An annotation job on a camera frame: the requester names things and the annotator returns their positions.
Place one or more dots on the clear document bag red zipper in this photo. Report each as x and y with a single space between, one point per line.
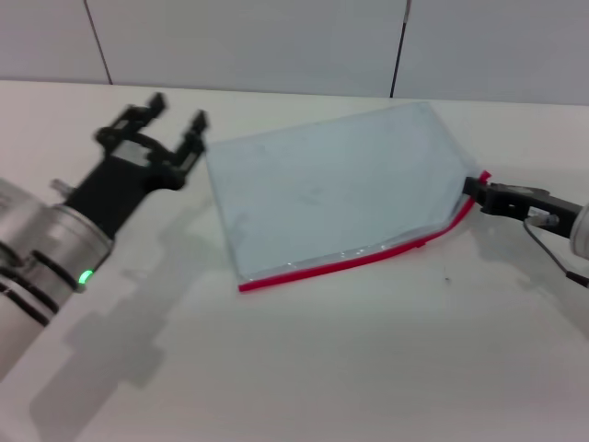
331 193

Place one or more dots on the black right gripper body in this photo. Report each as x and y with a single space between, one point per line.
520 200

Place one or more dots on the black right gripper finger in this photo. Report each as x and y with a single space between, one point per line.
472 189

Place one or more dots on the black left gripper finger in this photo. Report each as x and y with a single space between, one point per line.
131 119
193 143

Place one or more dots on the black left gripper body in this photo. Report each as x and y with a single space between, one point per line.
119 184

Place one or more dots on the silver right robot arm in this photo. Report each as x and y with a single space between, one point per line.
582 230

